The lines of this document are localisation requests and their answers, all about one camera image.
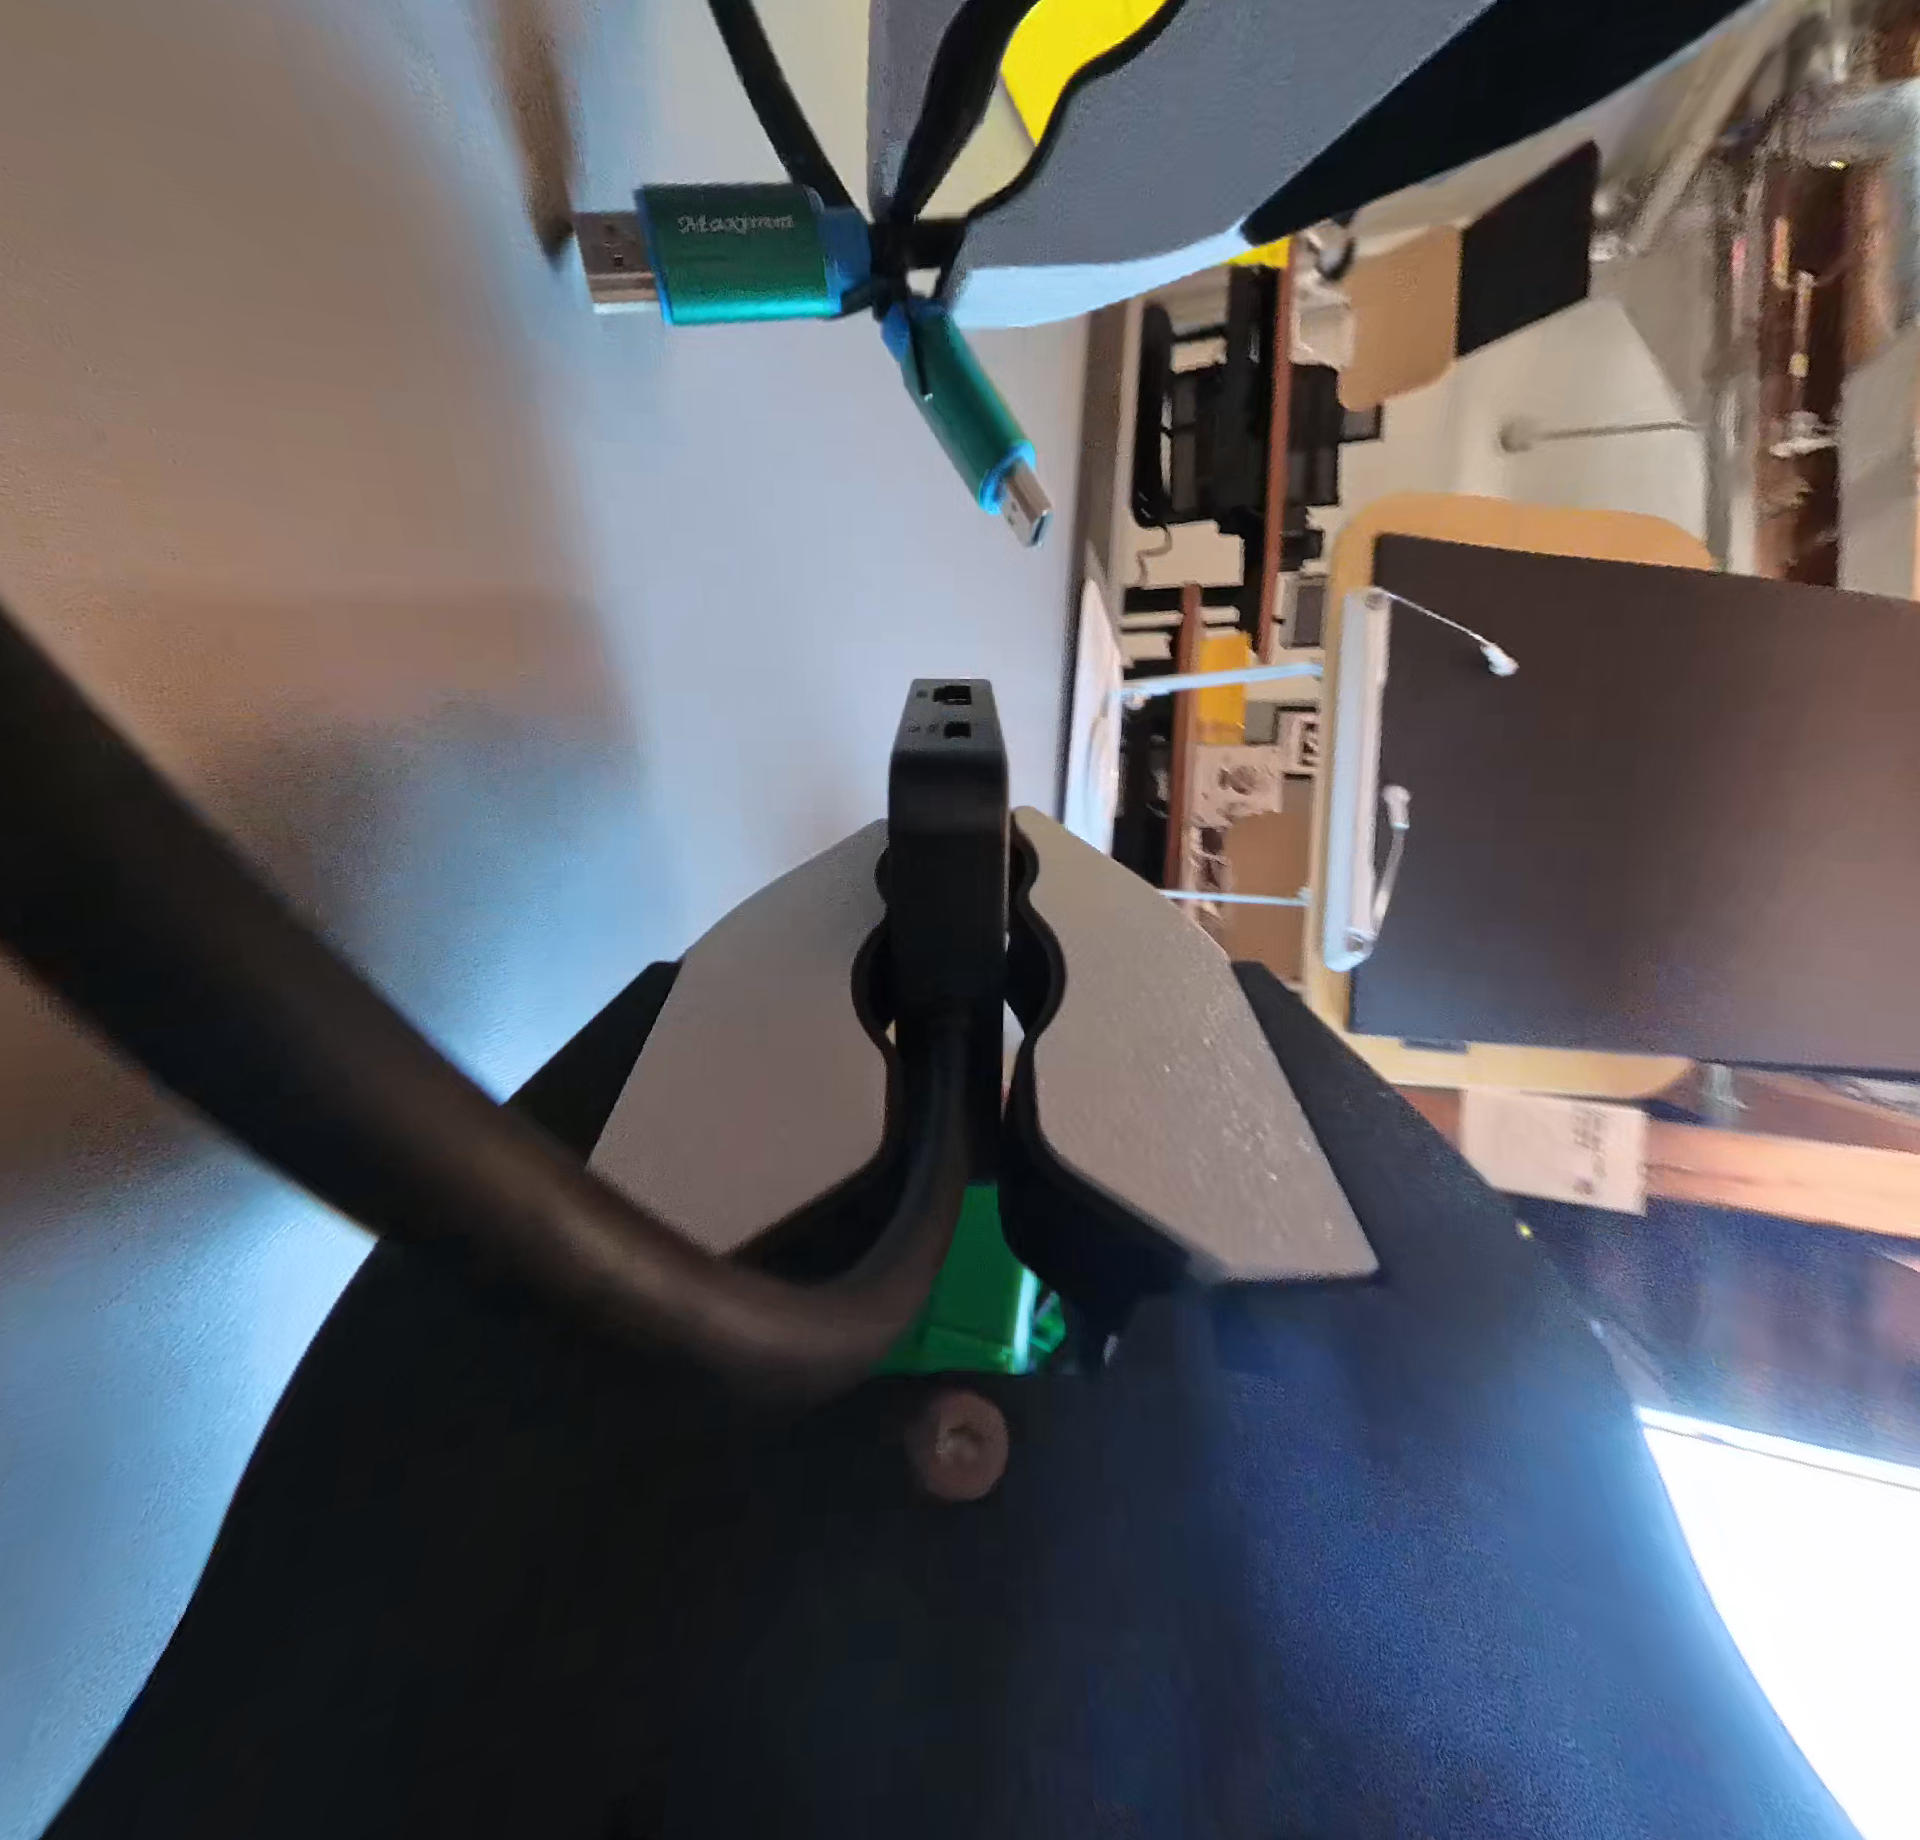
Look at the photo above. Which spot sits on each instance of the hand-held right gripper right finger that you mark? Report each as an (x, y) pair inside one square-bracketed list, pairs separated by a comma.
[(1186, 1091)]

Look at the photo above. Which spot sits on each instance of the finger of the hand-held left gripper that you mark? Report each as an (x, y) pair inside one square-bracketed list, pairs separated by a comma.
[(1276, 70), (915, 9)]

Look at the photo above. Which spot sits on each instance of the white paper notice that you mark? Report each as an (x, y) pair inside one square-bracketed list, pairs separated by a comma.
[(1560, 1151)]

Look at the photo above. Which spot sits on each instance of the yellow plastic bin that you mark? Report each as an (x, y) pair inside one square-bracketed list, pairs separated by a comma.
[(1111, 9)]

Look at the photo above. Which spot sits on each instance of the tan and black chair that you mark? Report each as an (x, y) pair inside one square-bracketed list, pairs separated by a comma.
[(1530, 242)]

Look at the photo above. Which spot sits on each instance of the black usb hub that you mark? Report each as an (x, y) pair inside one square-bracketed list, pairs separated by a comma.
[(948, 851)]

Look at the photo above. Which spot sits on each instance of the green plastic bin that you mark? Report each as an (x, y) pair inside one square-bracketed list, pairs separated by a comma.
[(976, 1300)]

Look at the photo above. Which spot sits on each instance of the black board with wooden edge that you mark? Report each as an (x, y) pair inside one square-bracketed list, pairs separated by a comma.
[(1650, 821)]

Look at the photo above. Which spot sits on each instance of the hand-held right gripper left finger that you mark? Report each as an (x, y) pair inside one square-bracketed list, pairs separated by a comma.
[(766, 1060)]

